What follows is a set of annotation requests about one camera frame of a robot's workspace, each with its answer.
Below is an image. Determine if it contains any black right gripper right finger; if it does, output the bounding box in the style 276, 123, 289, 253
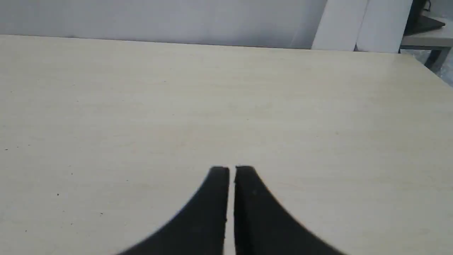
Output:
234, 166, 341, 255

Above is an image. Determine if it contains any white leaning panel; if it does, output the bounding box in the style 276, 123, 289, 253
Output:
311, 0, 412, 53

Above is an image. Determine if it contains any grey side table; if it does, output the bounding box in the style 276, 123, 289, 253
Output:
400, 16, 453, 72

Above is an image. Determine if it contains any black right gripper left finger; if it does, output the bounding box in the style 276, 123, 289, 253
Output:
122, 166, 230, 255

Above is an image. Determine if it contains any black monitor stand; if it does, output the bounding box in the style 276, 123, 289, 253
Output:
403, 0, 446, 36

